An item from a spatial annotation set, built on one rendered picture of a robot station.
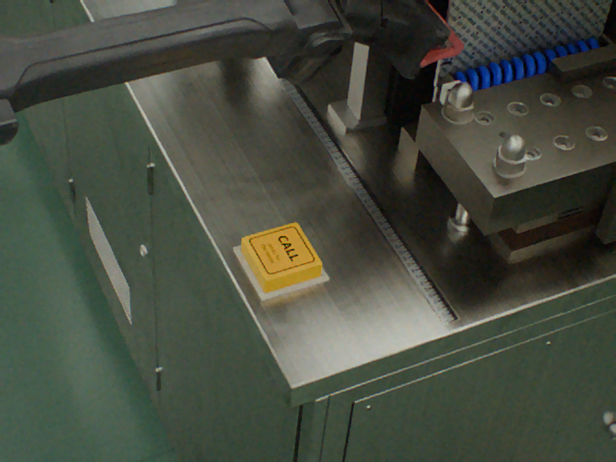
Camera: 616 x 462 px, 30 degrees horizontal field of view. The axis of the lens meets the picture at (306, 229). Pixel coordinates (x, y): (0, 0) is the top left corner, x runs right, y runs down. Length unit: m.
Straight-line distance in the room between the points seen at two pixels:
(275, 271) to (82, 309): 1.21
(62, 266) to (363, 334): 1.35
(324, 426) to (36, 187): 1.51
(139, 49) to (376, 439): 0.57
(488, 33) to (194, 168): 0.38
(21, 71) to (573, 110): 0.66
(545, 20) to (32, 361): 1.34
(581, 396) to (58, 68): 0.87
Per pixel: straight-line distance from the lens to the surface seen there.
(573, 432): 1.68
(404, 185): 1.43
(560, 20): 1.45
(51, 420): 2.30
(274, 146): 1.46
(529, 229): 1.35
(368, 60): 1.43
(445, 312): 1.30
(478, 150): 1.30
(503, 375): 1.43
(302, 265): 1.29
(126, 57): 1.06
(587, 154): 1.33
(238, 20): 1.12
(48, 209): 2.65
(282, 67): 1.26
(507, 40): 1.41
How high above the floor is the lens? 1.89
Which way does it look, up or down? 47 degrees down
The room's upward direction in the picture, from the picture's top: 6 degrees clockwise
